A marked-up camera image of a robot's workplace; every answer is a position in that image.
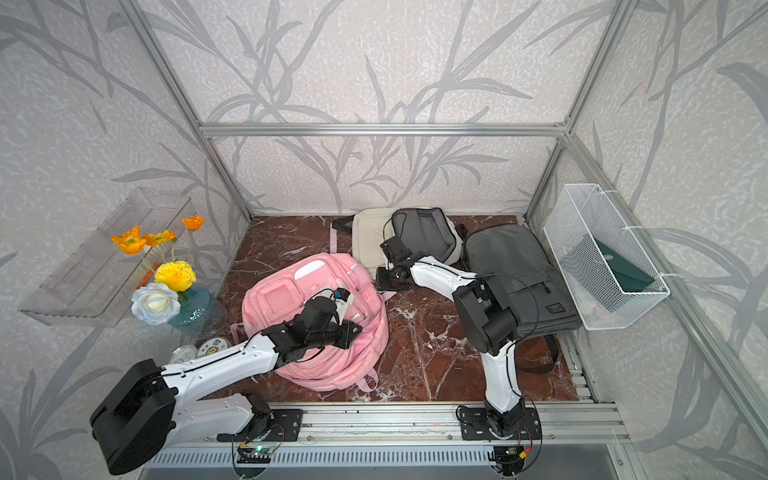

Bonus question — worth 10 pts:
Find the pink backpack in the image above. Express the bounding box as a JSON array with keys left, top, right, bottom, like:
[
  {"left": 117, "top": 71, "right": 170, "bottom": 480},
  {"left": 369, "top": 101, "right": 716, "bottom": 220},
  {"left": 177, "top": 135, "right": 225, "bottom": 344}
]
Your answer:
[{"left": 242, "top": 253, "right": 389, "bottom": 393}]

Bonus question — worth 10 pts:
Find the grey fabric backpack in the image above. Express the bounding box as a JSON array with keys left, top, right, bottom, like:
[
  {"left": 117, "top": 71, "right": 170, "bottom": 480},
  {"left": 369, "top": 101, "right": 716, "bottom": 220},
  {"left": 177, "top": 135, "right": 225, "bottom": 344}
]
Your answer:
[{"left": 463, "top": 223, "right": 583, "bottom": 376}]

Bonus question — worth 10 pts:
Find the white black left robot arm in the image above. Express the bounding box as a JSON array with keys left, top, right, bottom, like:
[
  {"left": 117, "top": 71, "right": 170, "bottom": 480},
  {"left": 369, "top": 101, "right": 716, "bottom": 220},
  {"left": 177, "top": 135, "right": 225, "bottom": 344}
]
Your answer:
[{"left": 90, "top": 288, "right": 363, "bottom": 475}]

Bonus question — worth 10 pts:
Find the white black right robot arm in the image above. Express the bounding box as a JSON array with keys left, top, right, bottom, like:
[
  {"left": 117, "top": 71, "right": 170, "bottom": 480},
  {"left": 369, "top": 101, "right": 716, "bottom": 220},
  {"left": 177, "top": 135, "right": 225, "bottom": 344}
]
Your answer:
[{"left": 376, "top": 236, "right": 526, "bottom": 438}]

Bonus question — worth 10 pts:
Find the green labelled tin can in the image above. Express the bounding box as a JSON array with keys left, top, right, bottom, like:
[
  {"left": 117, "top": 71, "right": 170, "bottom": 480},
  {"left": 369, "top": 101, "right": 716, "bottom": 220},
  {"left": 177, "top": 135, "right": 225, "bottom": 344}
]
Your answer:
[{"left": 196, "top": 337, "right": 232, "bottom": 358}]

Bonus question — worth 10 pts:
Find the teal glass vase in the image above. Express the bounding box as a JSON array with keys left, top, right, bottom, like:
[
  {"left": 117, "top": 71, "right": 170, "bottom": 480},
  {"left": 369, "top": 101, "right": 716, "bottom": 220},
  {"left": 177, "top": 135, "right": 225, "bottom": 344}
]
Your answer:
[{"left": 168, "top": 286, "right": 229, "bottom": 341}]

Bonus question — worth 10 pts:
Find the silver tin can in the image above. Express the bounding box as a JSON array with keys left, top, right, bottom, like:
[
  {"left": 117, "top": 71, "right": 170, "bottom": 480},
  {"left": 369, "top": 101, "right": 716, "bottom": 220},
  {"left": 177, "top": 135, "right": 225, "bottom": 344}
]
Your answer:
[{"left": 169, "top": 345, "right": 198, "bottom": 364}]

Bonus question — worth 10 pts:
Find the left controller circuit board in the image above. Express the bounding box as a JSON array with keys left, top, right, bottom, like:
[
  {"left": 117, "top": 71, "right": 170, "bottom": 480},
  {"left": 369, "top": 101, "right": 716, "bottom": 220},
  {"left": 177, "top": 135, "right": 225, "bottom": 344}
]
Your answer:
[{"left": 235, "top": 442, "right": 281, "bottom": 465}]

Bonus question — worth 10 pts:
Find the controller circuit board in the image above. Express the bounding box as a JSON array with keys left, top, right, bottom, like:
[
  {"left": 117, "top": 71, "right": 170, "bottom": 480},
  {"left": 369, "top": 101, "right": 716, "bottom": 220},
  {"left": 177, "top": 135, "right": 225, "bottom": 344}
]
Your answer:
[
  {"left": 235, "top": 442, "right": 281, "bottom": 465},
  {"left": 489, "top": 445, "right": 531, "bottom": 477}
]

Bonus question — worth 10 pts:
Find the yellow artificial flower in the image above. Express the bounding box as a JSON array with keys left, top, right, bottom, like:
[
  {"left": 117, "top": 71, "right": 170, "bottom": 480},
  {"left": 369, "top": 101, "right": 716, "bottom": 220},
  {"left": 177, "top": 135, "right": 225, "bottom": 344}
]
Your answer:
[{"left": 154, "top": 261, "right": 197, "bottom": 292}]

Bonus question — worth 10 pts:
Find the small orange artificial flower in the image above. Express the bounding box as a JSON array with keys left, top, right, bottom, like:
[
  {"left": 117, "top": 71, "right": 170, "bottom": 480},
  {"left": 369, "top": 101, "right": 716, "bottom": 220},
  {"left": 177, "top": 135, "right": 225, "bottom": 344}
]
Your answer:
[{"left": 182, "top": 215, "right": 205, "bottom": 231}]

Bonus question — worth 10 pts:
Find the white artificial rose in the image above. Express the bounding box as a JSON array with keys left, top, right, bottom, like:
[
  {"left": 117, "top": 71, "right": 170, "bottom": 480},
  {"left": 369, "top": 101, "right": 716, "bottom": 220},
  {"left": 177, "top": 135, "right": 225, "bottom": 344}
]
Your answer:
[{"left": 131, "top": 283, "right": 181, "bottom": 326}]

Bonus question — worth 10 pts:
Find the orange artificial poppy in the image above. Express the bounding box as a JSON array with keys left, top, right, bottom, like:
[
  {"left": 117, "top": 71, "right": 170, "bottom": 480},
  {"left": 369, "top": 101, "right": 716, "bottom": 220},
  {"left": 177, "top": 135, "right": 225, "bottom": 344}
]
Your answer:
[{"left": 110, "top": 225, "right": 147, "bottom": 255}]

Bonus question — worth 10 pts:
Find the green book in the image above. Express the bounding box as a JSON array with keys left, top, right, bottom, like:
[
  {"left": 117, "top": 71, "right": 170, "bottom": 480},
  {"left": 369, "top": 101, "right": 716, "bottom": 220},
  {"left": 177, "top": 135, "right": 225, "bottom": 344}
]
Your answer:
[{"left": 561, "top": 234, "right": 655, "bottom": 312}]

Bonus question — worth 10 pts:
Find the right controller circuit board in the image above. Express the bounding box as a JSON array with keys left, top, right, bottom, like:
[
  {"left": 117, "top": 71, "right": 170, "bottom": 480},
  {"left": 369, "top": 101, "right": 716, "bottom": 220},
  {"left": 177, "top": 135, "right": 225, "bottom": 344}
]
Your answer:
[{"left": 489, "top": 445, "right": 531, "bottom": 477}]

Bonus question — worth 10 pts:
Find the clear plastic shelf tray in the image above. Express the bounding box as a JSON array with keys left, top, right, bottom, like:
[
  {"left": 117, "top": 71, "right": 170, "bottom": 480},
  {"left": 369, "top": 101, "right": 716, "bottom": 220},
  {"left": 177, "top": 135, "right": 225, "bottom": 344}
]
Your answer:
[{"left": 19, "top": 188, "right": 196, "bottom": 328}]

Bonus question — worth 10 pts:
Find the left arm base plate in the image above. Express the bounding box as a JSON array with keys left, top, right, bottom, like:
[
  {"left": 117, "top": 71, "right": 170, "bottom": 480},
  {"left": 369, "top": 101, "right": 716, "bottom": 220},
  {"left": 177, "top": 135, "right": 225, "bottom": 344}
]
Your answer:
[{"left": 216, "top": 409, "right": 304, "bottom": 443}]

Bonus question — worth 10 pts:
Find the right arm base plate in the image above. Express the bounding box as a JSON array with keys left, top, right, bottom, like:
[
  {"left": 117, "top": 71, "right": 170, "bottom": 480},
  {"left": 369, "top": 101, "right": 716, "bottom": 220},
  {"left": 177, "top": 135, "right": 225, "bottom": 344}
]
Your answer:
[{"left": 455, "top": 405, "right": 542, "bottom": 441}]

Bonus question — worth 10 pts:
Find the white wire mesh basket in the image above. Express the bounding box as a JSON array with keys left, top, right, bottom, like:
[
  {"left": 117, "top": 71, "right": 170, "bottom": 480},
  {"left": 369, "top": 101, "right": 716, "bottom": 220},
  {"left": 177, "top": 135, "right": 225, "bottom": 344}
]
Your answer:
[{"left": 544, "top": 183, "right": 670, "bottom": 331}]

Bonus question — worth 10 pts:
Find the aluminium mounting rail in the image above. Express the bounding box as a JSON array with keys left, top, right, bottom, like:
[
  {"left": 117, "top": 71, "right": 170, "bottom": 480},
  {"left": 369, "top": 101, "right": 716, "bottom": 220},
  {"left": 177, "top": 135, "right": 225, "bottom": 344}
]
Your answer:
[{"left": 160, "top": 395, "right": 630, "bottom": 448}]

